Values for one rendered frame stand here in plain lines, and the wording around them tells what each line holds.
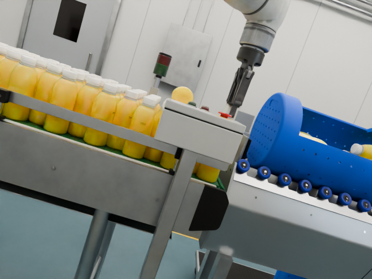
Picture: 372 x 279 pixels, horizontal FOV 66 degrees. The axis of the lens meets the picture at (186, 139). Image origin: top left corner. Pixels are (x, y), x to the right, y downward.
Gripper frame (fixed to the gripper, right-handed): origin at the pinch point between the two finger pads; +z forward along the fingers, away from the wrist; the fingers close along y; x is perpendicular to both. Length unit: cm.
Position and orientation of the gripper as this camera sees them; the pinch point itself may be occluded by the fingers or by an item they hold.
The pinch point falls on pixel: (228, 117)
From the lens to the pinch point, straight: 86.1
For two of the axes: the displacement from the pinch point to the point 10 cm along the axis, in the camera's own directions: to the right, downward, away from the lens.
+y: -0.4, -1.8, 9.8
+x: -9.5, -3.1, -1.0
